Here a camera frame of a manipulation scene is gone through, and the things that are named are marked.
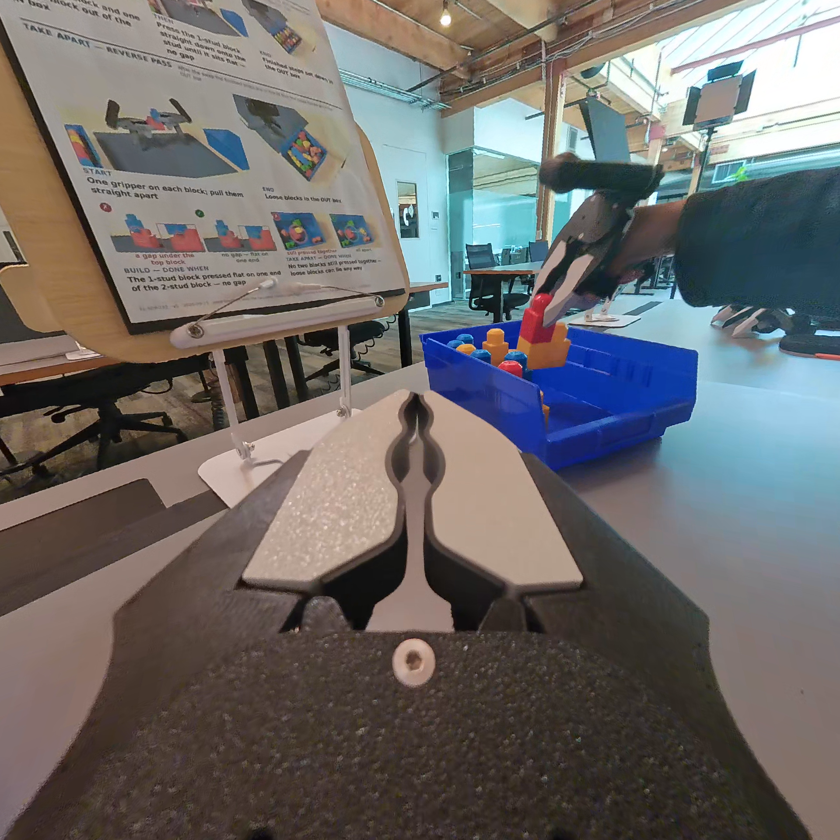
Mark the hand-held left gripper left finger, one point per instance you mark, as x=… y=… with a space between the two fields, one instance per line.
x=328 y=499

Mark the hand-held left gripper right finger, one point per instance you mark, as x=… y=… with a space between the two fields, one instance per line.
x=505 y=512

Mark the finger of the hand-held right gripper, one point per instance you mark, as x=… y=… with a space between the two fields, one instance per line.
x=571 y=295
x=548 y=279

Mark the yellow mega block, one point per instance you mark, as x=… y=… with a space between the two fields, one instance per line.
x=551 y=351

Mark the pile of assorted building blocks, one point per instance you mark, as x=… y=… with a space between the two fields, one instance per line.
x=495 y=341

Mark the blue plastic bin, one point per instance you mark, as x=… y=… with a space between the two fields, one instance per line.
x=623 y=407

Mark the person's right forearm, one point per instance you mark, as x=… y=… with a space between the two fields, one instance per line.
x=754 y=243

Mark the person's right hand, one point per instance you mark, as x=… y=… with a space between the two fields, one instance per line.
x=656 y=236

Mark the long wooden desk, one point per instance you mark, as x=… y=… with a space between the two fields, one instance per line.
x=505 y=267

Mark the black office chair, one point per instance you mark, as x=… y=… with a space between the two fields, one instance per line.
x=98 y=420
x=492 y=282
x=341 y=341

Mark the LED panel light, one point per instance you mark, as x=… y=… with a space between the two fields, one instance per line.
x=718 y=98

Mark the black and white tool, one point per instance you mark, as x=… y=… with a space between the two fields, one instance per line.
x=754 y=321

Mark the black pad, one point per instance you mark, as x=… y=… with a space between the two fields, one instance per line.
x=807 y=342

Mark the pendant light bulb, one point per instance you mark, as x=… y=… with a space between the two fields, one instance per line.
x=445 y=16

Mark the wooden top desk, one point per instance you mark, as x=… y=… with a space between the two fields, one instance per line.
x=39 y=351

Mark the wooden support post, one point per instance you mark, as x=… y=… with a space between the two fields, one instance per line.
x=552 y=151

